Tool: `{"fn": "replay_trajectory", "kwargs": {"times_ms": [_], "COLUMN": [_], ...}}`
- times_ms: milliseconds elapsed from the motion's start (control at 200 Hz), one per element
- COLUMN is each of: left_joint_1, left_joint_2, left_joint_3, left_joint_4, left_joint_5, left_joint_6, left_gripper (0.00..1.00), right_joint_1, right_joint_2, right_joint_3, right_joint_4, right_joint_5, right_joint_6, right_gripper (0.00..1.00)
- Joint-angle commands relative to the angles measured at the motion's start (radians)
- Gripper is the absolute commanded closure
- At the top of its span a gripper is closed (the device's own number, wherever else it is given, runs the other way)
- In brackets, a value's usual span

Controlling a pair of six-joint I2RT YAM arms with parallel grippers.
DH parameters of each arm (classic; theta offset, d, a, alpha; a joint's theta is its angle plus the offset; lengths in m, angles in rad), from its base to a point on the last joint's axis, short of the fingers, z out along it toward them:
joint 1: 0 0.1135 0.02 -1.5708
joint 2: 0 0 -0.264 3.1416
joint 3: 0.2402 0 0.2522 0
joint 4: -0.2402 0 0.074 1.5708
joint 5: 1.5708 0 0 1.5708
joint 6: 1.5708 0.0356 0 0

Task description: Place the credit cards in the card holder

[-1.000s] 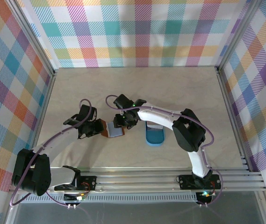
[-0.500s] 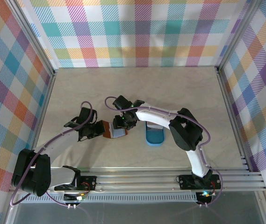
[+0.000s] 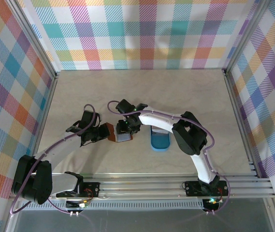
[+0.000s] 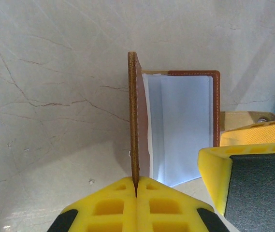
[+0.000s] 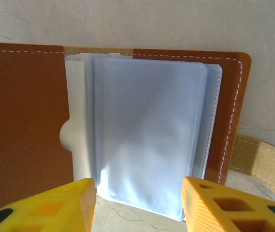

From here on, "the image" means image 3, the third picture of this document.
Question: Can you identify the blue plastic tray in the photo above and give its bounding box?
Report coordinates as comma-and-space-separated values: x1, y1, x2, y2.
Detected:
149, 125, 171, 152

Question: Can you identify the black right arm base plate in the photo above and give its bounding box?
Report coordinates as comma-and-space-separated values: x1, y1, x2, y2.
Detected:
184, 180, 232, 197

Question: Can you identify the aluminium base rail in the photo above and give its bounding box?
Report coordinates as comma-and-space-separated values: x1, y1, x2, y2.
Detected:
11, 173, 275, 201

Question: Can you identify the slotted grey cable duct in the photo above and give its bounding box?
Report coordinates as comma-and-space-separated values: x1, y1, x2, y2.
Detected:
20, 202, 207, 210

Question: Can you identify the grey metal panel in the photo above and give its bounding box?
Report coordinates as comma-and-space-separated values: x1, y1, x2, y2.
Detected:
4, 193, 275, 232

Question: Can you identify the small circuit board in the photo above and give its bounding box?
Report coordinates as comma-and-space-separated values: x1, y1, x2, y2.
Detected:
66, 198, 91, 210
203, 197, 222, 210

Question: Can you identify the aluminium side rail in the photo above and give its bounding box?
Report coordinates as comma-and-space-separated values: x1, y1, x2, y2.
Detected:
26, 72, 61, 182
221, 68, 261, 179

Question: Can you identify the aluminium corner post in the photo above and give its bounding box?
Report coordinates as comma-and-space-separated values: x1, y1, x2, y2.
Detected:
6, 0, 61, 82
221, 0, 272, 75

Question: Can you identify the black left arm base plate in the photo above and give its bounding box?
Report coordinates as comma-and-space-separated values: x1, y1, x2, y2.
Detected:
56, 181, 101, 199

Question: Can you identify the brown leather card holder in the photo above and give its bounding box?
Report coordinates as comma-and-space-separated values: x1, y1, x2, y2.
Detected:
107, 122, 134, 144

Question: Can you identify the stack of plastic cards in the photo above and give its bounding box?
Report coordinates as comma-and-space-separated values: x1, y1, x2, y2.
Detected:
151, 127, 170, 136

